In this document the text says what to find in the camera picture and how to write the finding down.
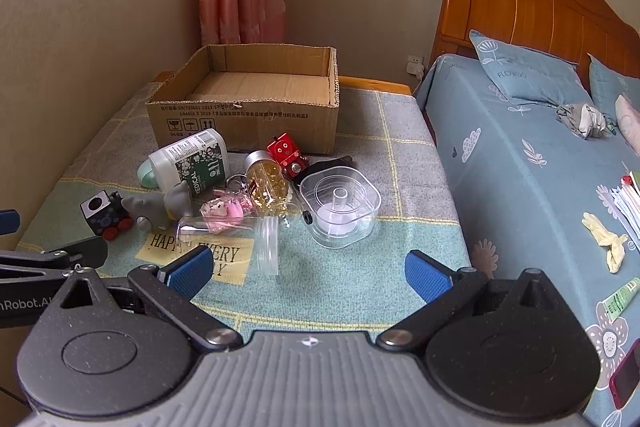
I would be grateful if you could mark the black toy train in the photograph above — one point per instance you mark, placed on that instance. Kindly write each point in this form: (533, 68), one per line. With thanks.
(100, 214)

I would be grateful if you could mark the capsule jar with silver lid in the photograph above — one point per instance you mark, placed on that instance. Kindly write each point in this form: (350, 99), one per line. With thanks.
(270, 187)

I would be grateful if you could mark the wooden bench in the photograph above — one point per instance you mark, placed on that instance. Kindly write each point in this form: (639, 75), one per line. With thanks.
(375, 84)

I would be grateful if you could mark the blue flower print pillow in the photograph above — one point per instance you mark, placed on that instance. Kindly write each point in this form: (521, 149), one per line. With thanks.
(612, 87)
(530, 72)

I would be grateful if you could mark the red smartphone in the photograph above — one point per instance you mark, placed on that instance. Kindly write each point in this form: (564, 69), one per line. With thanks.
(627, 374)

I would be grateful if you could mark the blue printed bed sheet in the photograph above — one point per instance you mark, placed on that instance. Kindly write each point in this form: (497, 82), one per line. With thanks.
(520, 207)

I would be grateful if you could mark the white wall socket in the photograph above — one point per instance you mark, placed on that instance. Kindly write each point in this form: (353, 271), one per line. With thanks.
(414, 64)

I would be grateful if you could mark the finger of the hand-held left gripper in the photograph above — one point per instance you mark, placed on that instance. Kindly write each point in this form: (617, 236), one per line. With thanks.
(9, 222)
(75, 252)

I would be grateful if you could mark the brown cardboard box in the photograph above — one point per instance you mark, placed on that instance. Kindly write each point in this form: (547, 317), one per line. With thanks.
(250, 122)

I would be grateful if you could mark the white bottle with green label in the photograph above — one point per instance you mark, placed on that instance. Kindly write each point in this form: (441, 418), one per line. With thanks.
(192, 162)

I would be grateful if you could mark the grey animal toy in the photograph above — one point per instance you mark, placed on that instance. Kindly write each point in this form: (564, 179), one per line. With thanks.
(165, 204)

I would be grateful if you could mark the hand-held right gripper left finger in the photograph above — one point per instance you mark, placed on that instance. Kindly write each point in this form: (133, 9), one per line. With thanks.
(187, 274)

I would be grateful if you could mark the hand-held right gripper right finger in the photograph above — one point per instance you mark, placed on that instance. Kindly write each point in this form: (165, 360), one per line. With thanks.
(430, 274)

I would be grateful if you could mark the red robot toy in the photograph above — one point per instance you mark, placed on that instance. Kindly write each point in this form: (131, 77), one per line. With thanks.
(287, 154)

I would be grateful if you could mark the black glossy key fob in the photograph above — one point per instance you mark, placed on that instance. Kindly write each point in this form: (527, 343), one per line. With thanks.
(325, 163)

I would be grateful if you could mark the pale pink cushion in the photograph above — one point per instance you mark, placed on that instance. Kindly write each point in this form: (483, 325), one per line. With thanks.
(630, 117)

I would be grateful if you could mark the grey crumpled cloth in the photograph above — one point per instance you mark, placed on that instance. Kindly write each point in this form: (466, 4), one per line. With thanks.
(582, 119)

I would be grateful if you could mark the green tube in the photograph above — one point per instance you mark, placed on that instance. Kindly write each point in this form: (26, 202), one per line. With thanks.
(620, 299)

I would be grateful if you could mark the wooden headboard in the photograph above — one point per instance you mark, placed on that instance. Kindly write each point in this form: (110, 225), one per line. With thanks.
(525, 2)

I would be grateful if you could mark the clear square plastic container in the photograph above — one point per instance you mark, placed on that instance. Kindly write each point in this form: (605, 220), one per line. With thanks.
(340, 207)

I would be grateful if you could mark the mint green oval case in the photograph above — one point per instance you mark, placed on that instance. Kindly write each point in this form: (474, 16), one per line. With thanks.
(146, 174)

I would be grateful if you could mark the yellow rubber gloves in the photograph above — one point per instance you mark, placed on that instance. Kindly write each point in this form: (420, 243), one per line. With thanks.
(607, 239)

